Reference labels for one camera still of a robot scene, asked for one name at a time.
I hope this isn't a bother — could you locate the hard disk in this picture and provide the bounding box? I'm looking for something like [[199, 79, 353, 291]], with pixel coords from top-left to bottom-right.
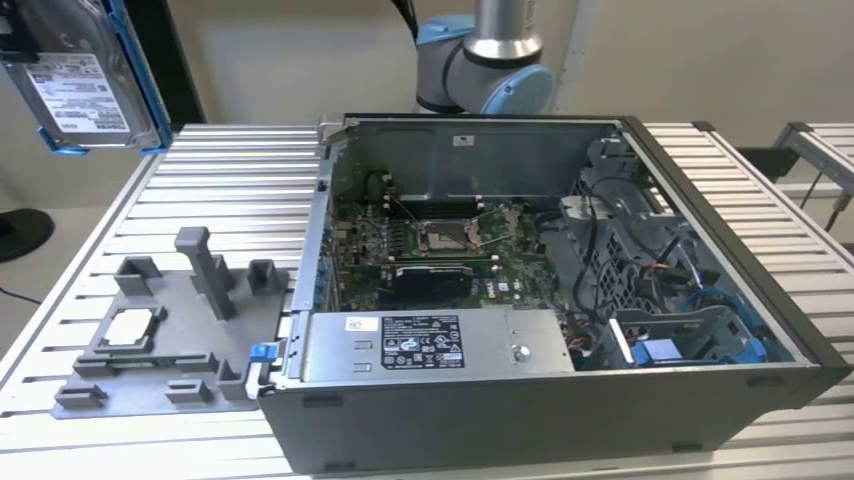
[[0, 0, 175, 156]]

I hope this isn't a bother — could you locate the black box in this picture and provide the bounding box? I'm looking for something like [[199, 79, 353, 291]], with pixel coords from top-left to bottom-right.
[[736, 146, 801, 182]]

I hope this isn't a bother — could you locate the black floor cable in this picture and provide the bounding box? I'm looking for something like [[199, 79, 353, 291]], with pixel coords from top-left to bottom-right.
[[0, 284, 43, 305]]

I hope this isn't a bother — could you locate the grey disk bay cage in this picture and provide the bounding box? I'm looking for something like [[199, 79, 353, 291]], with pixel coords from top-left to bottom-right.
[[539, 137, 800, 374]]

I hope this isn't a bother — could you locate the grey parts rack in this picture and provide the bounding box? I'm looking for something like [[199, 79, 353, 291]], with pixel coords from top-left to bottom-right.
[[50, 224, 295, 420]]

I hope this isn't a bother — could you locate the black round stand base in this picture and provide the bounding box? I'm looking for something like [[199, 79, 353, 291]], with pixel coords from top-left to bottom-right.
[[0, 208, 55, 263]]

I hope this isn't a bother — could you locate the black upright post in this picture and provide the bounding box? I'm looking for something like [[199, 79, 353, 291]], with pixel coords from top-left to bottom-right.
[[130, 0, 206, 125]]

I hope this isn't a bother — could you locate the thin metal locking lever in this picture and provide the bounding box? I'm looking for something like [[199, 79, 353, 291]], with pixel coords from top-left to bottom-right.
[[393, 196, 423, 224]]

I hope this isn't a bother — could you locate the grey power supply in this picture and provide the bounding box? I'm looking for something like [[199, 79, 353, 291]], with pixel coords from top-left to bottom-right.
[[299, 308, 577, 382]]

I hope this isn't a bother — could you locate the blue wire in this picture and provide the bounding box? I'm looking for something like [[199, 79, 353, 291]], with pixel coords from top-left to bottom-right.
[[686, 285, 757, 327]]

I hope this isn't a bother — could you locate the CPU socket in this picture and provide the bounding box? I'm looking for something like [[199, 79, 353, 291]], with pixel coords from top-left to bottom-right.
[[417, 218, 483, 257]]

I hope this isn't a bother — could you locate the black graphics card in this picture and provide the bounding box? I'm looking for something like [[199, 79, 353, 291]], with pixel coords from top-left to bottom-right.
[[390, 263, 477, 302]]

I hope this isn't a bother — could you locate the green motherboard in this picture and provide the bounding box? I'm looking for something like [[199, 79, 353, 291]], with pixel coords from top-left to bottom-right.
[[326, 197, 570, 312]]

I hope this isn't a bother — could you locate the silver CPU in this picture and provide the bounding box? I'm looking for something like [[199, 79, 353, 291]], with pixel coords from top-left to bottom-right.
[[106, 309, 162, 347]]

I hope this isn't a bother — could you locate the black open PC case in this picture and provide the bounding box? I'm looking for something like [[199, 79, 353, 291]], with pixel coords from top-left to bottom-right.
[[257, 112, 854, 475]]

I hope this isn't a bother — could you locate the aluminium side table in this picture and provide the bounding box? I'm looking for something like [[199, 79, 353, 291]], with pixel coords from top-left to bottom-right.
[[773, 121, 854, 201]]

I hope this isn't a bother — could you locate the blue carrier in bay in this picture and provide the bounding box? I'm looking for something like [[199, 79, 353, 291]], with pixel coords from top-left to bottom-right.
[[632, 339, 686, 369]]

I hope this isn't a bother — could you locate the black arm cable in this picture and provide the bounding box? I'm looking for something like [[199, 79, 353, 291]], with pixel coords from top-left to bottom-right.
[[390, 0, 423, 36]]

